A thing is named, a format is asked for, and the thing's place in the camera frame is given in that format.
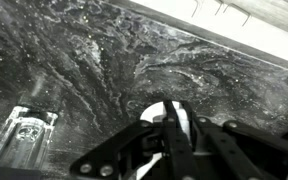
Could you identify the white lower cabinets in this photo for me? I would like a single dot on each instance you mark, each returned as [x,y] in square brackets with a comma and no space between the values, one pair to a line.
[250,33]

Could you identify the white ceramic mug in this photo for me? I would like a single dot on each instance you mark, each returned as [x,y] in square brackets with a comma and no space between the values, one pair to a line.
[150,113]

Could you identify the clear glass jar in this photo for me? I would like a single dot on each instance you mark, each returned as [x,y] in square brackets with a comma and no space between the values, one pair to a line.
[20,140]

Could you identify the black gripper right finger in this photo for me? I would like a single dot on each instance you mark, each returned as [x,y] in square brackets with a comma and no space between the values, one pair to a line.
[237,150]

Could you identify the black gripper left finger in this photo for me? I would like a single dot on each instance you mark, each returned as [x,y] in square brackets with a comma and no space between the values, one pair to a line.
[174,150]

